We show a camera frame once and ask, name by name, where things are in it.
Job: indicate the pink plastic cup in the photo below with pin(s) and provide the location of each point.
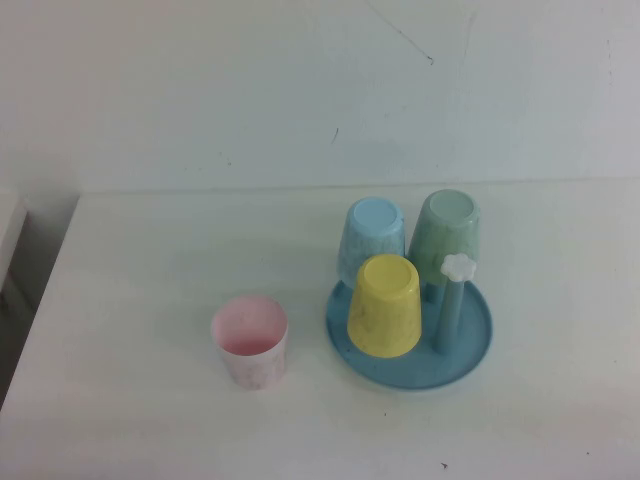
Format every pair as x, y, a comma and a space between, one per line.
250, 370

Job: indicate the yellow plastic cup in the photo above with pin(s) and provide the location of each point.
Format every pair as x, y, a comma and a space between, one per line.
385, 315

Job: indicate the light green plastic cup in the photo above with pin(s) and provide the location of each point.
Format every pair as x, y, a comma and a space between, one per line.
440, 240

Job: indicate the light blue plastic cup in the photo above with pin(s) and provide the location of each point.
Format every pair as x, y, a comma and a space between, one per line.
370, 240

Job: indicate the blue cup stand with pegs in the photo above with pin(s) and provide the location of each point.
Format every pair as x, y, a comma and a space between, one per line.
400, 372

